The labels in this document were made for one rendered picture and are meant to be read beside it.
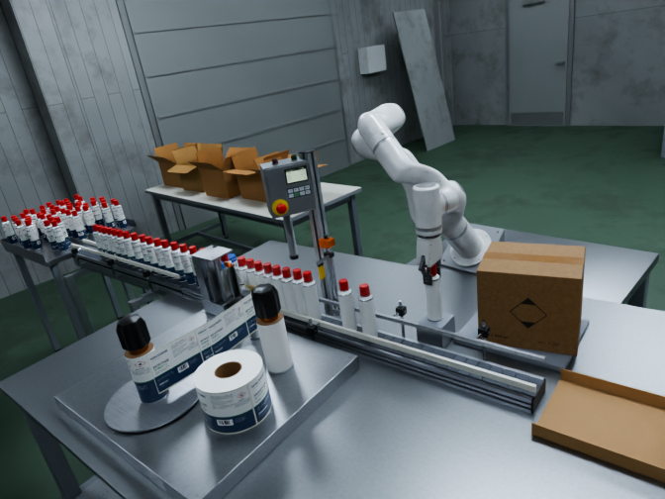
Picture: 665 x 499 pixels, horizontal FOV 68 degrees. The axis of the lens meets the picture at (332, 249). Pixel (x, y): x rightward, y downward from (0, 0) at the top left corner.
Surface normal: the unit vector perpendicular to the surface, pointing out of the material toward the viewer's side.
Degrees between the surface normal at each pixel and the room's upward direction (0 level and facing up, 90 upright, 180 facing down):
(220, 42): 90
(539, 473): 0
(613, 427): 0
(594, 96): 90
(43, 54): 90
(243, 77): 90
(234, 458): 0
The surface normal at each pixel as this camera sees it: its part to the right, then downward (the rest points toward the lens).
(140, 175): 0.70, 0.18
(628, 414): -0.14, -0.91
